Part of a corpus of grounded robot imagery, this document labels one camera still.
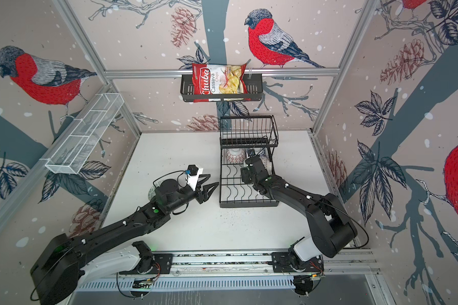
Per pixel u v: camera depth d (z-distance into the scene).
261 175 0.68
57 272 0.40
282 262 0.73
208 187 0.68
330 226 0.44
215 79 0.87
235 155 1.01
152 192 0.87
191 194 0.67
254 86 0.95
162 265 0.73
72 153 0.71
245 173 0.81
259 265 0.75
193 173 0.63
